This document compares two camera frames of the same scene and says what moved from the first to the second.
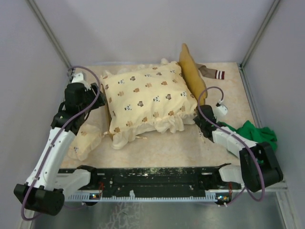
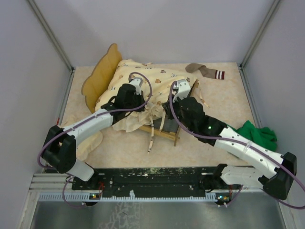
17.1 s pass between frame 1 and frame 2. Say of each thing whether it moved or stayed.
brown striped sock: stayed
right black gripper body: moved
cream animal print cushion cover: moved
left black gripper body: moved
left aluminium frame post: stayed
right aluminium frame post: stayed
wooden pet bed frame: moved
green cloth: stayed
